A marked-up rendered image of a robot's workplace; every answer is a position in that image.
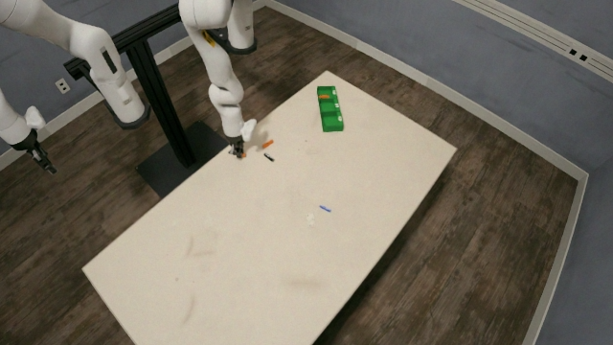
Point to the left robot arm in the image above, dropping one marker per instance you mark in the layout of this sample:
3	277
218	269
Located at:
214	14

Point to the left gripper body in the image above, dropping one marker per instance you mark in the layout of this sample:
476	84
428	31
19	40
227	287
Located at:
234	140

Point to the green three-compartment tray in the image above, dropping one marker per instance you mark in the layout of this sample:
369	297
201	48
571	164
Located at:
331	113

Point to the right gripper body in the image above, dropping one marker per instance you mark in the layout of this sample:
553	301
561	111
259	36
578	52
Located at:
28	143

